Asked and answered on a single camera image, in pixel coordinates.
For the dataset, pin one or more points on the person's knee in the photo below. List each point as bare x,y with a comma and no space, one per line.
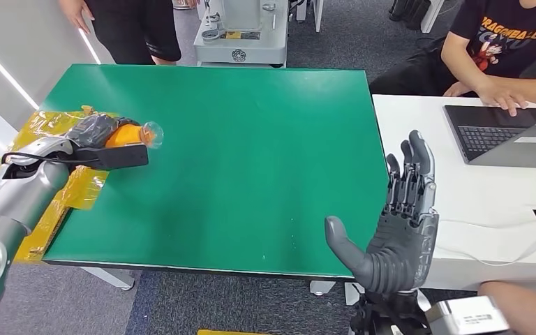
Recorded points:
522,310

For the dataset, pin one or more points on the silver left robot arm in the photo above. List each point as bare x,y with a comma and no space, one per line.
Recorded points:
13,199

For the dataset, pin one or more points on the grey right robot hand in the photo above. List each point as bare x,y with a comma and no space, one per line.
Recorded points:
397,254

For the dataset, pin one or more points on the white machine base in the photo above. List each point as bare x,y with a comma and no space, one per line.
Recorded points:
245,44

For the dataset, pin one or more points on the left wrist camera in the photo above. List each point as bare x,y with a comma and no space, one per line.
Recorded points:
120,157

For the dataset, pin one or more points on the yellow flat object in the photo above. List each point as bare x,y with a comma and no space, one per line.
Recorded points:
231,332

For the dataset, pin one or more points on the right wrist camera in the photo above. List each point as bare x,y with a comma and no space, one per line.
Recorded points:
467,316

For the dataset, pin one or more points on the standing person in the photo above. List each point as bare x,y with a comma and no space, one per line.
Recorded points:
134,27

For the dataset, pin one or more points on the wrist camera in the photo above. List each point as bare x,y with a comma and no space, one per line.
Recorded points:
120,157
467,316

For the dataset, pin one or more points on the black bag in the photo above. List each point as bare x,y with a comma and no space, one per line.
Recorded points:
406,10

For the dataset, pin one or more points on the seated person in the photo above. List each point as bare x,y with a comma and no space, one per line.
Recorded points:
504,41

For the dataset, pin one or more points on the white table foot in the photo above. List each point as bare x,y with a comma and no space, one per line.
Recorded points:
322,287
111,277

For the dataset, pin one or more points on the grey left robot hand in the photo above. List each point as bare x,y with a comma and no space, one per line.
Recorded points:
92,129

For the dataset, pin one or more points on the grey laptop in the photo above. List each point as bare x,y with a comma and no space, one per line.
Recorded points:
494,136

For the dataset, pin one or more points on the yellow taped cardboard box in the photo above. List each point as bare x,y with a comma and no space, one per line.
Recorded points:
78,189

